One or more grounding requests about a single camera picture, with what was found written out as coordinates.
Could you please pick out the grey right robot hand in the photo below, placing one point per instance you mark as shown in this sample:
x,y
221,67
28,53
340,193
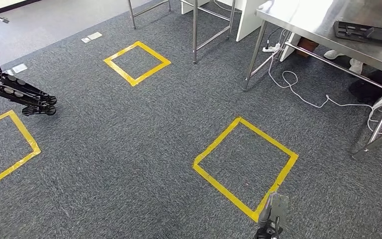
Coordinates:
x,y
276,207

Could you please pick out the black license plate frame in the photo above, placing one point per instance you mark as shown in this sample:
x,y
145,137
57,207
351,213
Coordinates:
x,y
352,31

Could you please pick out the stainless steel workbench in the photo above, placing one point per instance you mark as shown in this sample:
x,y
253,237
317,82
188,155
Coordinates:
x,y
309,19

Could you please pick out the black bag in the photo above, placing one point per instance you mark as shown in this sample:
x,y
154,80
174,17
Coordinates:
x,y
372,87

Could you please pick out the white power strip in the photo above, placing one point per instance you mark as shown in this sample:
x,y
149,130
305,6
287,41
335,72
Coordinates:
x,y
271,49

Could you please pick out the person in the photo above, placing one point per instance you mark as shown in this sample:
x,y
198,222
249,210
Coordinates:
x,y
355,66

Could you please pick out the brown box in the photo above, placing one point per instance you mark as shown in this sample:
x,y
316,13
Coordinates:
x,y
308,46

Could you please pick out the silver floor outlet plate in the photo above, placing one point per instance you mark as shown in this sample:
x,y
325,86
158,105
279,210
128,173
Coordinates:
x,y
19,68
92,37

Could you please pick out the black humanoid robot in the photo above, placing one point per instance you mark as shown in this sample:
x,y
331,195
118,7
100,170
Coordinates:
x,y
13,89

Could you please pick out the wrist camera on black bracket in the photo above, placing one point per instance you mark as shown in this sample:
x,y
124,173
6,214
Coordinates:
x,y
266,233

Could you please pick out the stainless steel table frame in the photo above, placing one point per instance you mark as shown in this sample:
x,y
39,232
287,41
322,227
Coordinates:
x,y
195,33

